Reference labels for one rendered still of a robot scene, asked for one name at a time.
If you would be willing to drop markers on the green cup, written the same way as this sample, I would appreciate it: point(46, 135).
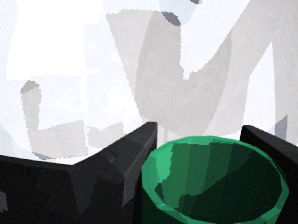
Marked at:
point(211, 180)

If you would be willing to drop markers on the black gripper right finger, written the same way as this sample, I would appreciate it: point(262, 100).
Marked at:
point(286, 155)

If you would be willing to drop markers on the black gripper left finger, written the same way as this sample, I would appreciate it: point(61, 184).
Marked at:
point(106, 188)

